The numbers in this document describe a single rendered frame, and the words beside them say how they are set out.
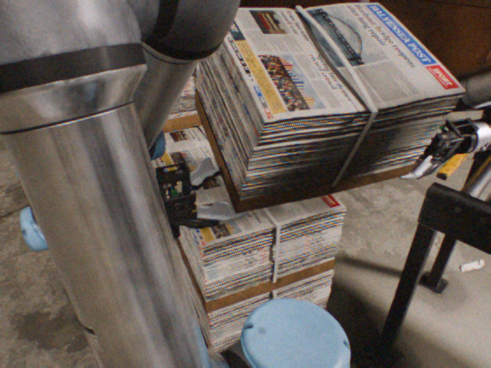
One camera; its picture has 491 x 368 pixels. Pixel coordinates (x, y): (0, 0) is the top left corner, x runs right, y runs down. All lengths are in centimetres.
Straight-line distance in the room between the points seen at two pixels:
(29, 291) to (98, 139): 186
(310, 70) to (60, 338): 152
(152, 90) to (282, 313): 28
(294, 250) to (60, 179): 78
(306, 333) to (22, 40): 36
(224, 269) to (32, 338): 115
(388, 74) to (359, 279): 139
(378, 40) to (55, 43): 61
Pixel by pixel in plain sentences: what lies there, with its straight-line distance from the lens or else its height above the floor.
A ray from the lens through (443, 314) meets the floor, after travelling 194.
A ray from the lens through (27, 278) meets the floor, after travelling 215.
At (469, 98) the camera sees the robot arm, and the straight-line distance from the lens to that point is 89.
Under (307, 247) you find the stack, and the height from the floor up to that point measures 72.
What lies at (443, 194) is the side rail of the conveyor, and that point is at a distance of 115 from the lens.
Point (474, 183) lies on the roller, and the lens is 124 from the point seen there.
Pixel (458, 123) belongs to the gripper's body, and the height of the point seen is 104.
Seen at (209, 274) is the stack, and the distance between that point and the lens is 90.
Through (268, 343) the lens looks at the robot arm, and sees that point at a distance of 42.
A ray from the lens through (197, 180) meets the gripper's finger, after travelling 72.
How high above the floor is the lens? 140
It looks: 34 degrees down
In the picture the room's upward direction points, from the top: straight up
